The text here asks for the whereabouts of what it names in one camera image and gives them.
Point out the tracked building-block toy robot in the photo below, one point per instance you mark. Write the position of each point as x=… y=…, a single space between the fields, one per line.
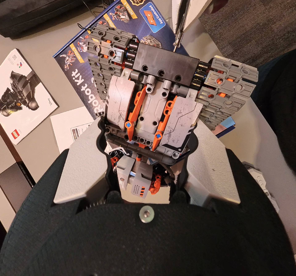
x=162 y=100

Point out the white instruction sheet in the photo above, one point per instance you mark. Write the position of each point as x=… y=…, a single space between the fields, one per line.
x=74 y=128

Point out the grey toy battery box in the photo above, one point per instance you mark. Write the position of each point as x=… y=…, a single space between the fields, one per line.
x=261 y=181

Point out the black bag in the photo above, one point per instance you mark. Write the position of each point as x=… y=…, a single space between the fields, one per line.
x=46 y=3

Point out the black-and-white instruction booklet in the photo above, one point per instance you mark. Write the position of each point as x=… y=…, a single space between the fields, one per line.
x=23 y=95

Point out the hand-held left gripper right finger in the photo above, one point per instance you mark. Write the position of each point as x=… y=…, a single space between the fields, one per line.
x=212 y=174

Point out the person's dark clothing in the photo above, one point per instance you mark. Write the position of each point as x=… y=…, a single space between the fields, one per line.
x=282 y=100

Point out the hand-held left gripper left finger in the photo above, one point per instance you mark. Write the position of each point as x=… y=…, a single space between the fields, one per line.
x=78 y=174

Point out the blue robot kit box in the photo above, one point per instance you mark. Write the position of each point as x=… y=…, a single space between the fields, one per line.
x=138 y=7

